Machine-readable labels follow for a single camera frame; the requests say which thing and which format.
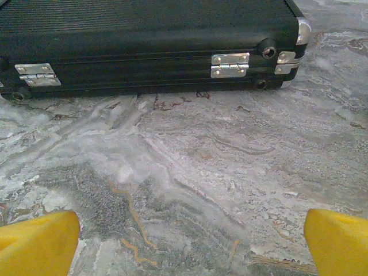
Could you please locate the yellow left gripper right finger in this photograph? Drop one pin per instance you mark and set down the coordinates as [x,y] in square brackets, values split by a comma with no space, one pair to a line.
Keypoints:
[339,247]

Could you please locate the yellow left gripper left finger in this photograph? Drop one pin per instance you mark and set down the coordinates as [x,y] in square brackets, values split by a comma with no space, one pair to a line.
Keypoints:
[34,247]

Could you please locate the black ribbed carrying case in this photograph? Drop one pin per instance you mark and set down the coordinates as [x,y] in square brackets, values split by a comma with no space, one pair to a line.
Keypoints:
[143,34]

